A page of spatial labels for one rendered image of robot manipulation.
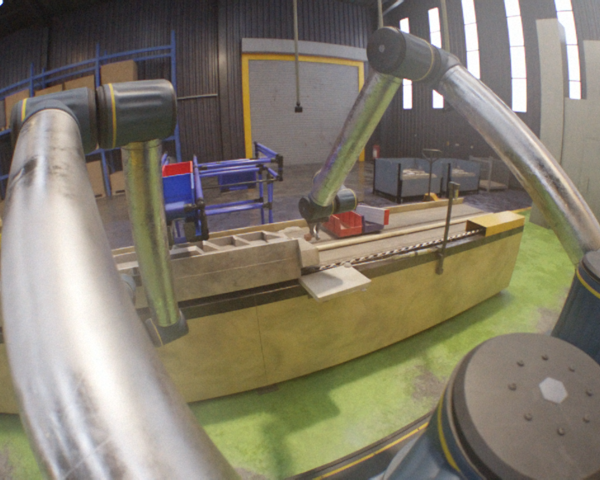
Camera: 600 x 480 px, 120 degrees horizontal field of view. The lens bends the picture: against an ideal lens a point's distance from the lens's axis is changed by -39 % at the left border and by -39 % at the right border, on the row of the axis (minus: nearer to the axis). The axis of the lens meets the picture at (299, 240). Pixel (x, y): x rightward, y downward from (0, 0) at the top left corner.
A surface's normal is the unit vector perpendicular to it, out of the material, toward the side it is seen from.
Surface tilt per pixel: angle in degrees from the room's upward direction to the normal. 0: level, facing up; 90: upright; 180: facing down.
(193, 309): 90
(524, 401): 0
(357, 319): 90
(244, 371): 90
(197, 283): 80
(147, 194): 105
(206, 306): 90
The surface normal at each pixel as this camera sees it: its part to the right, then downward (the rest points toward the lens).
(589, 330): -0.95, 0.14
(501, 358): -0.08, -0.95
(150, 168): 0.80, 0.42
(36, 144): 0.24, -0.70
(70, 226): 0.59, -0.77
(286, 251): 0.35, 0.18
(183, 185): 0.36, 0.40
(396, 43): -0.77, 0.25
